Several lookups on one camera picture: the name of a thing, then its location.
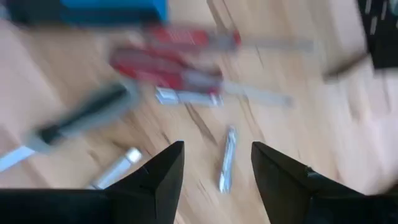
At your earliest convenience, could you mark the grey black handled screwdriver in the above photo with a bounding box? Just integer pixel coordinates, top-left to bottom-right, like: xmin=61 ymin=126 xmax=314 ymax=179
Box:
xmin=0 ymin=80 xmax=141 ymax=174

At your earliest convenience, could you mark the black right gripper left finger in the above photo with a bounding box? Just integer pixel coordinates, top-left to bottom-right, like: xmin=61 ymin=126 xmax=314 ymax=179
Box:
xmin=0 ymin=140 xmax=185 ymax=224

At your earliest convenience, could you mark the chrome socket extension bar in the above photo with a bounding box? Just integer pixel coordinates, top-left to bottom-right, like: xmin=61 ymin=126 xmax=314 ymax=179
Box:
xmin=217 ymin=125 xmax=239 ymax=194
xmin=154 ymin=86 xmax=224 ymax=108
xmin=86 ymin=147 xmax=143 ymax=190

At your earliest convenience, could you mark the large blue black screwdriver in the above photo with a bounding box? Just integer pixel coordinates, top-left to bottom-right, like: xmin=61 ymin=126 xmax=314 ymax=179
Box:
xmin=6 ymin=0 xmax=169 ymax=27

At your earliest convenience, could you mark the black metal pegboard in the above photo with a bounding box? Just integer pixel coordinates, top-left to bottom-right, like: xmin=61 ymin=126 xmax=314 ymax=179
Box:
xmin=322 ymin=0 xmax=398 ymax=82

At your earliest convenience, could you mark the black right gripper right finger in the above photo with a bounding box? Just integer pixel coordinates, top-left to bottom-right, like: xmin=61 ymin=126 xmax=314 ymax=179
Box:
xmin=251 ymin=141 xmax=398 ymax=224

